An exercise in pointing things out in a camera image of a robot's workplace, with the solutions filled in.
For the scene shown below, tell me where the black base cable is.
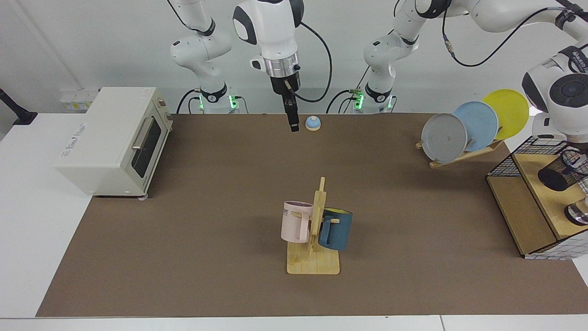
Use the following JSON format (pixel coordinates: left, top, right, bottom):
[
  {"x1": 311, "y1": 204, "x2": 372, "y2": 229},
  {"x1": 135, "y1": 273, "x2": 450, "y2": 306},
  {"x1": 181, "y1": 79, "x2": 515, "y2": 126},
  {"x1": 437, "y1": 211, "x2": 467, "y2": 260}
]
[
  {"x1": 176, "y1": 89, "x2": 202, "y2": 114},
  {"x1": 326, "y1": 89, "x2": 363, "y2": 114}
]

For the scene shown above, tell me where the wooden cup stand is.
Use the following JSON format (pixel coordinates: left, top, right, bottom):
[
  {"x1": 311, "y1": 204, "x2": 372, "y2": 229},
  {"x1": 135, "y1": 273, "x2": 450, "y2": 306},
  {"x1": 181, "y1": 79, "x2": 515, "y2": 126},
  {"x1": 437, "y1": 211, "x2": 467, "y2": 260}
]
[{"x1": 287, "y1": 177, "x2": 341, "y2": 275}]

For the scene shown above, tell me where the light blue plate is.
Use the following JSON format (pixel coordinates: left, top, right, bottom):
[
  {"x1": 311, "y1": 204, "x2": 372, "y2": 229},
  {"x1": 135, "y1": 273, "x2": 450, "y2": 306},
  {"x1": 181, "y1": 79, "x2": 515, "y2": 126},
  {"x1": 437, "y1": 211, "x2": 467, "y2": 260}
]
[{"x1": 452, "y1": 101, "x2": 499, "y2": 152}]

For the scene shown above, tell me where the wire basket with wooden floor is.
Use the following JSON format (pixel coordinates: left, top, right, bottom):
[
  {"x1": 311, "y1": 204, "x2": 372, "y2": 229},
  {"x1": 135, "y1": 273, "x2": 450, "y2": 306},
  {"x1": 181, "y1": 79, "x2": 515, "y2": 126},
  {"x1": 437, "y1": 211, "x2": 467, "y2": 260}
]
[{"x1": 486, "y1": 134, "x2": 588, "y2": 261}]

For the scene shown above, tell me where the grey plate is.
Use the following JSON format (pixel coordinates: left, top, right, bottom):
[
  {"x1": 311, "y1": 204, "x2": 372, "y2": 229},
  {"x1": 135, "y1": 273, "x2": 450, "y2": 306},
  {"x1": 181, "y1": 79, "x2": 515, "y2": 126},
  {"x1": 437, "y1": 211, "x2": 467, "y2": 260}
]
[{"x1": 421, "y1": 113, "x2": 468, "y2": 164}]

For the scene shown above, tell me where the dark blue cup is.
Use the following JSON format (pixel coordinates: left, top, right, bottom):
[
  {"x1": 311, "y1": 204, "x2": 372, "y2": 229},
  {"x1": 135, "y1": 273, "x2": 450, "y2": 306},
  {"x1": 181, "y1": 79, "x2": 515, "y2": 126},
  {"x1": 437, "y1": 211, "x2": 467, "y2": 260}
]
[{"x1": 318, "y1": 208, "x2": 353, "y2": 251}]

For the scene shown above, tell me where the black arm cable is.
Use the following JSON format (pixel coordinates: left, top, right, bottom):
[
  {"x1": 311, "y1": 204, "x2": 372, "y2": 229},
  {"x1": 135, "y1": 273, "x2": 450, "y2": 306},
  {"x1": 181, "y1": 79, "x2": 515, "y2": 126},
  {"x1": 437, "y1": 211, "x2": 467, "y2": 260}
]
[
  {"x1": 285, "y1": 21, "x2": 333, "y2": 103},
  {"x1": 441, "y1": 0, "x2": 588, "y2": 68}
]

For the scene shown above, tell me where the brown table cloth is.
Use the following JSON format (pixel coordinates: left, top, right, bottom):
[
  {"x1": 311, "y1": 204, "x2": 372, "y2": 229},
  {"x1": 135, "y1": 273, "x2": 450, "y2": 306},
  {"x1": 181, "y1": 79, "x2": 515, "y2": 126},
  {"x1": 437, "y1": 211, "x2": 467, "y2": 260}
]
[{"x1": 36, "y1": 113, "x2": 588, "y2": 318}]

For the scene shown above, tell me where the white wall socket strip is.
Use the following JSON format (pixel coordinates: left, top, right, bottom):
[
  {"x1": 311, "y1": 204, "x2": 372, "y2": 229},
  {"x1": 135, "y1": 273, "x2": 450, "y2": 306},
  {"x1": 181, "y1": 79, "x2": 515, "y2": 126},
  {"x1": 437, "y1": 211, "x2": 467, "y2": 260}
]
[{"x1": 60, "y1": 88, "x2": 101, "y2": 112}]

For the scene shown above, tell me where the wooden plate rack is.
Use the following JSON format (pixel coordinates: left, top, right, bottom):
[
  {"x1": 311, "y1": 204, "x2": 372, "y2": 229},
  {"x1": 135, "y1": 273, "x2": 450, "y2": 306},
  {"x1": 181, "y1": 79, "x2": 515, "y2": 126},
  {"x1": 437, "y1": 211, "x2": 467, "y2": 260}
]
[{"x1": 415, "y1": 138, "x2": 505, "y2": 169}]

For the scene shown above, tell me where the black mesh pen holder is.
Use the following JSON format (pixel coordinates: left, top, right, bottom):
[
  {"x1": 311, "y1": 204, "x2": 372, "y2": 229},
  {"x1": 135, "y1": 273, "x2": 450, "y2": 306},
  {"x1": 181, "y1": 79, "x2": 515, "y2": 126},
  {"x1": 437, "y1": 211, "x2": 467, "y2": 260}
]
[{"x1": 537, "y1": 149, "x2": 588, "y2": 192}]

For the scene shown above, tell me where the black clamp mount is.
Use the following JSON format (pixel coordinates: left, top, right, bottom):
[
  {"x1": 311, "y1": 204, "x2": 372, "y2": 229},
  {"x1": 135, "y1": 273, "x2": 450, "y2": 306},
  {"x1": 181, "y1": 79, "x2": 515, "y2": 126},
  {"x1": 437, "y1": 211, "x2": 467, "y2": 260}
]
[{"x1": 0, "y1": 88, "x2": 38, "y2": 126}]

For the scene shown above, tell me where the pale toaster oven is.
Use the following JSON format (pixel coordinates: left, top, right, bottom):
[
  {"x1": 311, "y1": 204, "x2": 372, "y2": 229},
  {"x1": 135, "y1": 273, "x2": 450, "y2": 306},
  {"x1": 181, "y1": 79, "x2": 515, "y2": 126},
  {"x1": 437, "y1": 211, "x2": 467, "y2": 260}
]
[{"x1": 54, "y1": 87, "x2": 174, "y2": 199}]

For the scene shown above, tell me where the pink cup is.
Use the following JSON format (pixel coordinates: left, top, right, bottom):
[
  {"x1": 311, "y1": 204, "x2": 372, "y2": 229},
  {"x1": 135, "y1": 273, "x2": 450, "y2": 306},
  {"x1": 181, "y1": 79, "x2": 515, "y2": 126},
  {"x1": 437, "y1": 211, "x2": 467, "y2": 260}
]
[{"x1": 281, "y1": 201, "x2": 314, "y2": 244}]

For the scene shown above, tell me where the yellow plate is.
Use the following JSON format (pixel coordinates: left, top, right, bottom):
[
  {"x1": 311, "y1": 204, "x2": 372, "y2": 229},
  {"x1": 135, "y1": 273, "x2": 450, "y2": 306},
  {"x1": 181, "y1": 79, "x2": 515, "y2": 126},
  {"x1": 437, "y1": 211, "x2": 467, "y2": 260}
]
[{"x1": 482, "y1": 89, "x2": 530, "y2": 141}]

